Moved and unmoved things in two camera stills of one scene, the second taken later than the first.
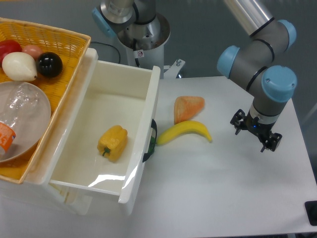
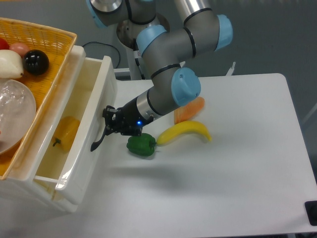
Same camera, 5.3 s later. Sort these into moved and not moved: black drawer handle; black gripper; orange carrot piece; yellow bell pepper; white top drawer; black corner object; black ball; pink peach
Moved: black gripper; black ball; black drawer handle; white top drawer; pink peach; yellow bell pepper
Not moved: orange carrot piece; black corner object
